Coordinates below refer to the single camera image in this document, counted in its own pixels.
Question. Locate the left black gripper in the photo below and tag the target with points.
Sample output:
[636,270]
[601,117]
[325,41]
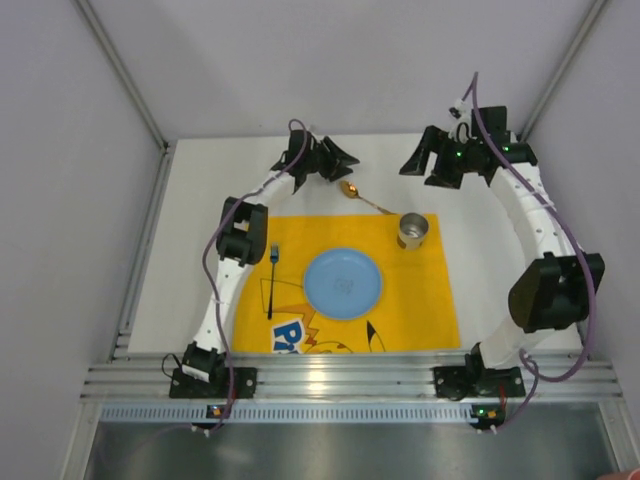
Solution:
[323,157]

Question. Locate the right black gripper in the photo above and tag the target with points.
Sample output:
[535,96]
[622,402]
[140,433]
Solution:
[442,157]

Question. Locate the gold spoon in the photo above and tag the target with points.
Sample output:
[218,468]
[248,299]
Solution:
[350,191]

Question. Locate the metal cup with paper sleeve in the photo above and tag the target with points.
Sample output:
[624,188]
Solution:
[412,231]

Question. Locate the blue metal fork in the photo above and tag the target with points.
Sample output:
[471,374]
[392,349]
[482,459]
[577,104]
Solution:
[274,258]

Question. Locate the blue plastic plate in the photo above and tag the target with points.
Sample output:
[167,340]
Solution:
[342,284]

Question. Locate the yellow Pikachu placemat cloth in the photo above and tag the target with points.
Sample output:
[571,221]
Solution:
[415,312]

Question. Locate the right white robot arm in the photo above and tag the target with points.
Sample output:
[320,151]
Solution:
[556,289]

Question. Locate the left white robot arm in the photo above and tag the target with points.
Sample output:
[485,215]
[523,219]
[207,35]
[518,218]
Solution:
[240,242]

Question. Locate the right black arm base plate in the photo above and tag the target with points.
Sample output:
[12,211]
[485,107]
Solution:
[458,382]

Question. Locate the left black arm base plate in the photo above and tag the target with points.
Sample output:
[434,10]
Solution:
[184,386]

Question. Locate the perforated grey cable tray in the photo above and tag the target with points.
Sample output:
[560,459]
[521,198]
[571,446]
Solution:
[248,412]

